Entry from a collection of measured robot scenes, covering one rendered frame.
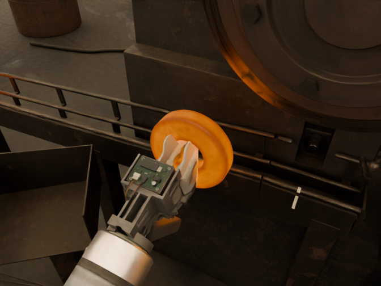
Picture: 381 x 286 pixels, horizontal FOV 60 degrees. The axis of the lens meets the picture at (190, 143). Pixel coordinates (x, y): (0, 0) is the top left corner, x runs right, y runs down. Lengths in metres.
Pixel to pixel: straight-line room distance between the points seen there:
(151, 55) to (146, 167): 0.38
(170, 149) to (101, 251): 0.20
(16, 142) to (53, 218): 1.32
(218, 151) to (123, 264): 0.23
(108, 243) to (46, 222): 0.39
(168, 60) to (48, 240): 0.48
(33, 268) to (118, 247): 1.08
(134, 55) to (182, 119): 0.32
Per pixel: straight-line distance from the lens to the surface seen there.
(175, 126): 0.56
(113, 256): 0.46
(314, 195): 0.72
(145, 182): 0.48
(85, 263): 0.47
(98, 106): 2.24
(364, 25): 0.43
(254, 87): 0.60
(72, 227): 0.80
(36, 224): 0.85
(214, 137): 0.54
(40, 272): 1.51
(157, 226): 0.52
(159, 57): 0.80
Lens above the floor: 1.23
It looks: 41 degrees down
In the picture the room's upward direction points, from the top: straight up
